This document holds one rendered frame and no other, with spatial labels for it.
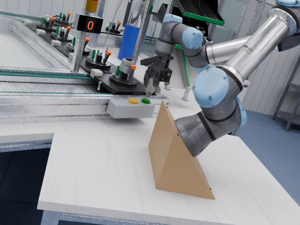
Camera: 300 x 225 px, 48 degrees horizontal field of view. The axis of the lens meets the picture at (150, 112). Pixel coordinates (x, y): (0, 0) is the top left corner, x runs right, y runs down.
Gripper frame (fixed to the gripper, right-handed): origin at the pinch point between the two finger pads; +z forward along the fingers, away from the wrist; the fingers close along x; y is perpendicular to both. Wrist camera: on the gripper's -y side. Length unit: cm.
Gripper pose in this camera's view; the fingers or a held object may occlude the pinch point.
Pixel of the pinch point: (147, 93)
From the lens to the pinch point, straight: 148.4
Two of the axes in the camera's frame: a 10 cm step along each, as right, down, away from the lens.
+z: -2.7, 9.0, 3.4
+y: 5.9, 4.3, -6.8
